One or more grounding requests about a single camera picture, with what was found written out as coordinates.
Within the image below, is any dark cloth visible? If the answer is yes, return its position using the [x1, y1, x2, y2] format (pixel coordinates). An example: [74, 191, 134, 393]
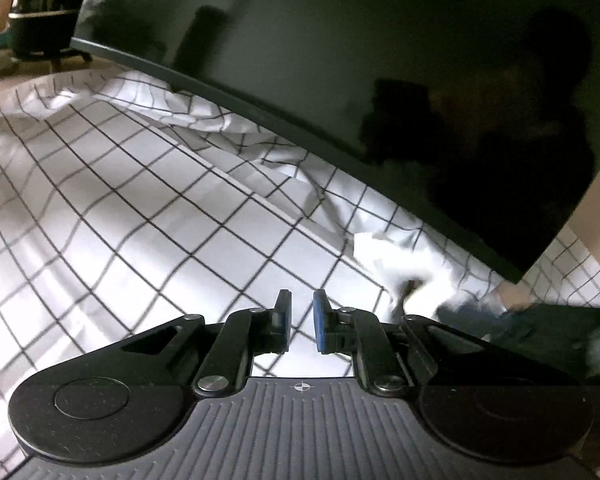
[436, 302, 600, 380]

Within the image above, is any black monitor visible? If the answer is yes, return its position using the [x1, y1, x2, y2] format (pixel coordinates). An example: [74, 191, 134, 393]
[70, 0, 600, 284]

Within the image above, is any white crumpled tissue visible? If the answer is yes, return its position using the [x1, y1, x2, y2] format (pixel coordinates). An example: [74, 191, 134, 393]
[354, 231, 463, 313]

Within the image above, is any white checked tablecloth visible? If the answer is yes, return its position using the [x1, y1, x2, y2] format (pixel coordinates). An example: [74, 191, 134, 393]
[0, 70, 600, 441]

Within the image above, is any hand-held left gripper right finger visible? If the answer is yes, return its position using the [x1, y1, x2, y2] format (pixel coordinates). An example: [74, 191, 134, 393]
[313, 289, 533, 398]

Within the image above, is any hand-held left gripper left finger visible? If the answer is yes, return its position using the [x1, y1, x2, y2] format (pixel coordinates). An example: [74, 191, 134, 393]
[79, 289, 292, 398]

